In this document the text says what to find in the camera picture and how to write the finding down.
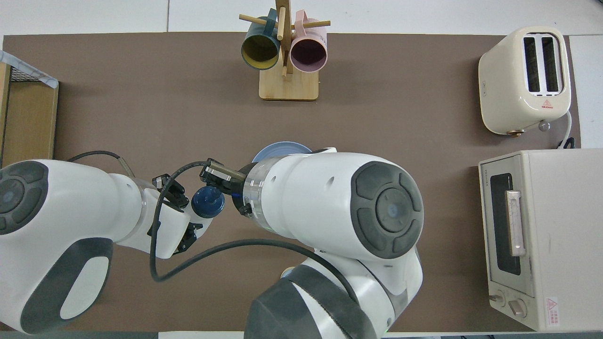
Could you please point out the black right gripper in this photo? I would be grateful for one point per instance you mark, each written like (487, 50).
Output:
(240, 193)

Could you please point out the translucent seasoning bottle blue cap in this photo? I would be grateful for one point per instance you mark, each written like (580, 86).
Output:
(207, 201)

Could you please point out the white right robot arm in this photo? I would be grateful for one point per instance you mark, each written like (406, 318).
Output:
(320, 207)

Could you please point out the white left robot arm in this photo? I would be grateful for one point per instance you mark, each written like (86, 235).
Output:
(61, 226)

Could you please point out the blue round plate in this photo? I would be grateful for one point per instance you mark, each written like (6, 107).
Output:
(280, 150)

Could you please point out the wooden mug tree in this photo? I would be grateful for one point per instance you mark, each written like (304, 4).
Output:
(287, 87)

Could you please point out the teal mug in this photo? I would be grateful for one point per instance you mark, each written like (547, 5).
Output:
(260, 52)

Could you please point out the pink mug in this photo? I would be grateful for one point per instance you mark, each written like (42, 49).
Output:
(308, 54)

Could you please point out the white grid-patterned cloth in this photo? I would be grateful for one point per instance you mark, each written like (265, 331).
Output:
(33, 75)

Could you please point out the brown table mat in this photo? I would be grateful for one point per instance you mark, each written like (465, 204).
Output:
(400, 94)

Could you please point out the cream two-slot toaster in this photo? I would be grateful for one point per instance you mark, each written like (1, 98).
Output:
(504, 84)

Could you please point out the white toaster oven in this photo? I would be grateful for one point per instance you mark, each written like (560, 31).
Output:
(565, 235)

